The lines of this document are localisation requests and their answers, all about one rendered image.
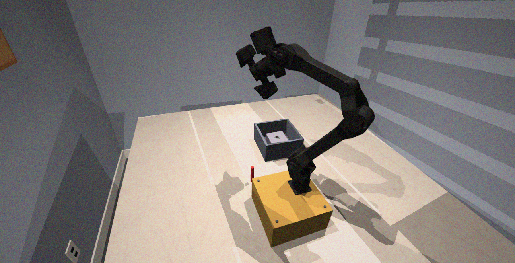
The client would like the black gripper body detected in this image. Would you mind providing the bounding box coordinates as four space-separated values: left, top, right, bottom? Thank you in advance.
236 44 278 99

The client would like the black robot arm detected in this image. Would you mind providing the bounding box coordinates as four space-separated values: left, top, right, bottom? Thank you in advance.
250 27 375 195

